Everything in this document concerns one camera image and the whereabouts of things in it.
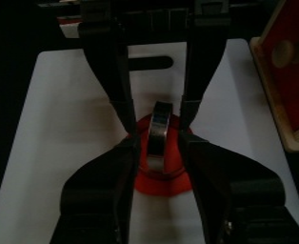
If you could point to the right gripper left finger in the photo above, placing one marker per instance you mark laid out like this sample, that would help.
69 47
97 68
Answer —
100 197

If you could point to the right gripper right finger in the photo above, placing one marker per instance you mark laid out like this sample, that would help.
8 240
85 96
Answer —
240 203

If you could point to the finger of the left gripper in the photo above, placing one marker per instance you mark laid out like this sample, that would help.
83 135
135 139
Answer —
111 73
201 70

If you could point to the flat red dough disc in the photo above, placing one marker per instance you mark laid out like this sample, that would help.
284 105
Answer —
164 187

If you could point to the red drawer with wooden knob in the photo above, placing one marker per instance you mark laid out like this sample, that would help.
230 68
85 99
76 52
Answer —
291 79

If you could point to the wooden drawer box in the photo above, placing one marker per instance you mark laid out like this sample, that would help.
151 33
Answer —
298 143

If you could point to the white cutting board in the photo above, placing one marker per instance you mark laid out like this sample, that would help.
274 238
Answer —
49 111

